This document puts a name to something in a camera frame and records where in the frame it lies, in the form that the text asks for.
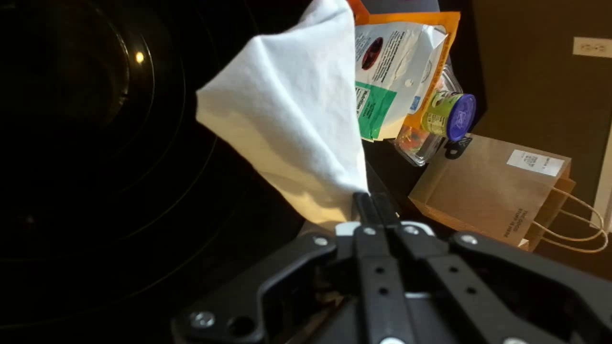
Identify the white green standing pouch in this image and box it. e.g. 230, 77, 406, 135
355, 24, 450, 144

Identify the brown paper bag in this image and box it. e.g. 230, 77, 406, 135
408, 133, 611, 257

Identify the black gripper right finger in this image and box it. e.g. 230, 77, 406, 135
370, 192, 612, 344

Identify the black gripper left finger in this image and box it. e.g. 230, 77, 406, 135
171, 192, 410, 344

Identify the white cloth towel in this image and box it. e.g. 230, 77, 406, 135
194, 0, 372, 226

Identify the jar with blue lid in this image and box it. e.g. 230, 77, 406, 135
423, 93, 479, 144

